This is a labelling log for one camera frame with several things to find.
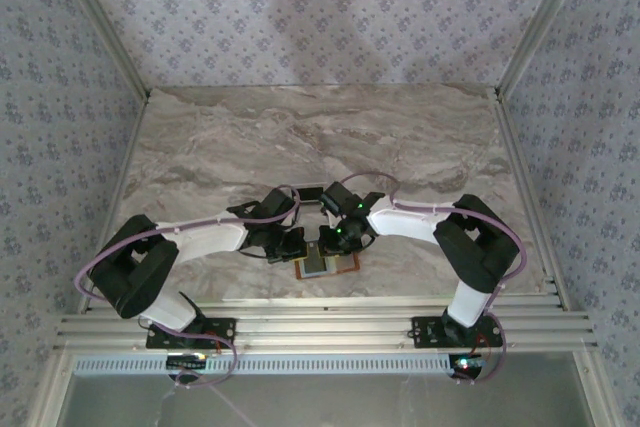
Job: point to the brown leather card holder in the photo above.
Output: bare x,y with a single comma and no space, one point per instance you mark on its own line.
350,267

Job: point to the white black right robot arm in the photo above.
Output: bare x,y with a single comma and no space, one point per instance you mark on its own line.
400,222

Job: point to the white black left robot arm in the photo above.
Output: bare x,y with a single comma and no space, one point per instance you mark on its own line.
210,239

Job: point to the small black box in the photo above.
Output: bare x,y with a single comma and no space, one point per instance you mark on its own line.
310,194

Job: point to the aluminium slotted base beam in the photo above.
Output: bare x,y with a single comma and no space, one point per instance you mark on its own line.
325,332

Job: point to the small circuit board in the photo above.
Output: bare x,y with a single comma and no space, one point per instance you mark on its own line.
187,362
467,364

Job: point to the aluminium table edge rail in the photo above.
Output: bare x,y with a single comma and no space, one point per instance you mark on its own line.
325,303

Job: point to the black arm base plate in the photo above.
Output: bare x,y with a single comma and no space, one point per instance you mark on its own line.
220,332
425,332

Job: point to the aluminium side rail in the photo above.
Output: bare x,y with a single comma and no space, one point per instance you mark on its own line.
520,172
118,197

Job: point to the aluminium corner post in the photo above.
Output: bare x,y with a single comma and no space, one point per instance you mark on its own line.
106,22
540,22

